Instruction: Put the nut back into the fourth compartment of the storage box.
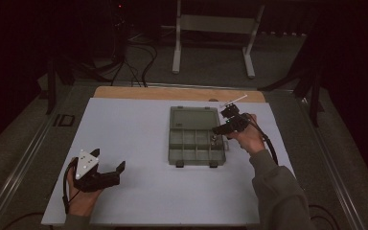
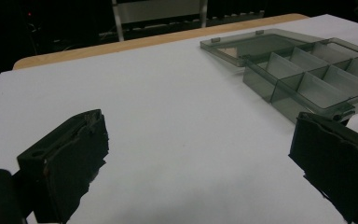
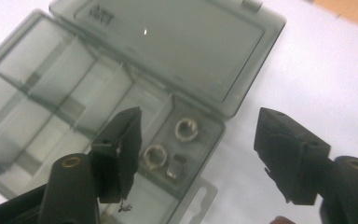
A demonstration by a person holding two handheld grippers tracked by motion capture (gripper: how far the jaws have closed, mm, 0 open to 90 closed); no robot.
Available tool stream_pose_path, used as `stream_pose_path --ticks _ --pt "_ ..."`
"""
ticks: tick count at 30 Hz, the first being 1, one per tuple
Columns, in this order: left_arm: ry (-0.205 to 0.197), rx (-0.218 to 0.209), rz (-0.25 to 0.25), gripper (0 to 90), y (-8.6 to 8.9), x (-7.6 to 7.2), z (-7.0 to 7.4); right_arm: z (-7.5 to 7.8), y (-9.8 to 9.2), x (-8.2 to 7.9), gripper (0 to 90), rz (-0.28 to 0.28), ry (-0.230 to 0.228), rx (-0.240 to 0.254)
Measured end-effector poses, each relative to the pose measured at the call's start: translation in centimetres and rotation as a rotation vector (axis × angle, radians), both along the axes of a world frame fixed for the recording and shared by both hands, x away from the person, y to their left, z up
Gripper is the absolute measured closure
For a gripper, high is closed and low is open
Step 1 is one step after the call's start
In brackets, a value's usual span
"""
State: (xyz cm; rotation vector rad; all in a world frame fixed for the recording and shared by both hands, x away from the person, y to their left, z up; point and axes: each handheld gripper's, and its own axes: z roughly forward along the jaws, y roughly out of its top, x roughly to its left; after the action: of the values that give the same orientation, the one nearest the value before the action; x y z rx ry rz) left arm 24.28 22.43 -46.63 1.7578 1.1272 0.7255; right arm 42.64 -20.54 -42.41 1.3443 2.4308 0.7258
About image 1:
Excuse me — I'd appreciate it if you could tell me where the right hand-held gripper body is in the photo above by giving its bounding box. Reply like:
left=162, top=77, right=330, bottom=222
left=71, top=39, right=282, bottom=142
left=218, top=94, right=251, bottom=135

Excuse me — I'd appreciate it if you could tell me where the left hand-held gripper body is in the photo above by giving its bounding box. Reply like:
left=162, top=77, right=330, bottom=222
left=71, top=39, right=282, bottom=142
left=72, top=149, right=121, bottom=194

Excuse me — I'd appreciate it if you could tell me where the transparent grey compartment box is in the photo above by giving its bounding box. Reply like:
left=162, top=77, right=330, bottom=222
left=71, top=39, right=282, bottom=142
left=168, top=105, right=228, bottom=169

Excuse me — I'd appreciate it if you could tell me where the person's right hand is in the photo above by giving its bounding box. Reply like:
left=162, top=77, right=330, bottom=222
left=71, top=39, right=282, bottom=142
left=226, top=114, right=266, bottom=156

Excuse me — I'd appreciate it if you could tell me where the person's left hand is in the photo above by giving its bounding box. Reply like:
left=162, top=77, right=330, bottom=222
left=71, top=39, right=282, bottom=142
left=66, top=157, right=104, bottom=219

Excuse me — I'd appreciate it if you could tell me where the white table board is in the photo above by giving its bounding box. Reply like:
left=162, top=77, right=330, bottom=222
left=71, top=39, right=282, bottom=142
left=41, top=97, right=296, bottom=226

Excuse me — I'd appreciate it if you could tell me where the dark equipment stand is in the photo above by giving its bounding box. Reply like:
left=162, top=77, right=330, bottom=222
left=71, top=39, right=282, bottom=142
left=46, top=57, right=76, bottom=115
left=258, top=61, right=326, bottom=128

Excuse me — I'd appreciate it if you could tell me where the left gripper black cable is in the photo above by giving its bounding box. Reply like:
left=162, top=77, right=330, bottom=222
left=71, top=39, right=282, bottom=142
left=61, top=157, right=80, bottom=215

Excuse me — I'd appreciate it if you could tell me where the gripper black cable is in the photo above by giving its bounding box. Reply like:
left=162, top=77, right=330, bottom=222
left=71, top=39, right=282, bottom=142
left=247, top=113, right=280, bottom=166
left=61, top=157, right=80, bottom=215

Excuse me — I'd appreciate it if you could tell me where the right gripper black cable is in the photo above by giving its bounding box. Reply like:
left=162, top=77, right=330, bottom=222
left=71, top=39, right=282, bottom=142
left=247, top=113, right=280, bottom=166

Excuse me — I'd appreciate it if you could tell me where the metal floor rail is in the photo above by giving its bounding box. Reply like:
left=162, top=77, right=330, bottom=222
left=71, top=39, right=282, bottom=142
left=0, top=82, right=75, bottom=230
left=295, top=90, right=367, bottom=230

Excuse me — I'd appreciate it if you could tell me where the black floor cable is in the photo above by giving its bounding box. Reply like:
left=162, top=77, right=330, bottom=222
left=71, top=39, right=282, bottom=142
left=140, top=42, right=159, bottom=88
left=2, top=211, right=46, bottom=230
left=309, top=204, right=342, bottom=230

